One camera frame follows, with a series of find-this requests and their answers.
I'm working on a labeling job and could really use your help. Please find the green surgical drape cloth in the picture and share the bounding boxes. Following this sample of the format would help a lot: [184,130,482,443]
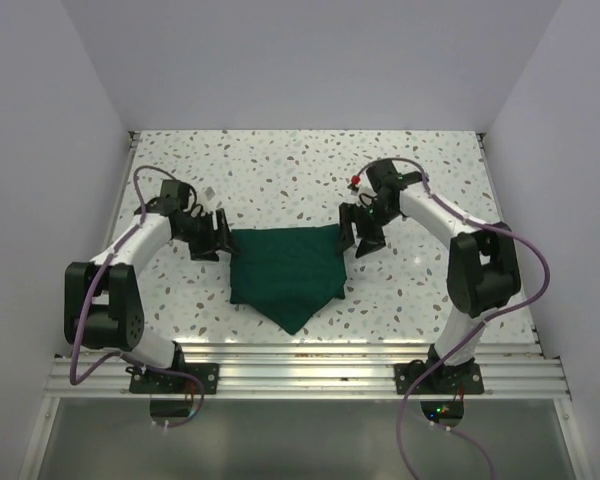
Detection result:
[230,224,347,335]

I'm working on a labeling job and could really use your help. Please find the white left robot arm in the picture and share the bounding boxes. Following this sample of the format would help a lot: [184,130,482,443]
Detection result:
[64,179,238,393]

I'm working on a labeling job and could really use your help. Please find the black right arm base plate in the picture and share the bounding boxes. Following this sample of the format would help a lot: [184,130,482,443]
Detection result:
[393,360,485,395]

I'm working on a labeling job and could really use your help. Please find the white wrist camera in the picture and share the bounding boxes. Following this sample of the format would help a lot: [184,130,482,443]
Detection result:
[348,175,376,206]
[198,187,218,210]

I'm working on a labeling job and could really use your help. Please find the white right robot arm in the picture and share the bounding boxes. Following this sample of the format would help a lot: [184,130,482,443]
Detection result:
[337,158,521,393]

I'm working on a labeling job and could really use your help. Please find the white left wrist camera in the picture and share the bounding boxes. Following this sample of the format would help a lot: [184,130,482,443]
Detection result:
[198,187,218,210]

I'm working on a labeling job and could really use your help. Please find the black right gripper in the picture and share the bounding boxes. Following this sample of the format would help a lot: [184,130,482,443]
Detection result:
[336,201,400,260]

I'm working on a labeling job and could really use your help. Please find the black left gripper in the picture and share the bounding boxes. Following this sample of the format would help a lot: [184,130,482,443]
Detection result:
[175,209,239,262]

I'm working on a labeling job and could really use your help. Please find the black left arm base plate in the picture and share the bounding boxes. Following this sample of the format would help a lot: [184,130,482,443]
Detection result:
[125,363,220,395]

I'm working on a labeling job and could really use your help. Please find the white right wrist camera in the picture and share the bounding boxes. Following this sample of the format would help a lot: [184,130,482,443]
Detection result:
[348,175,376,206]

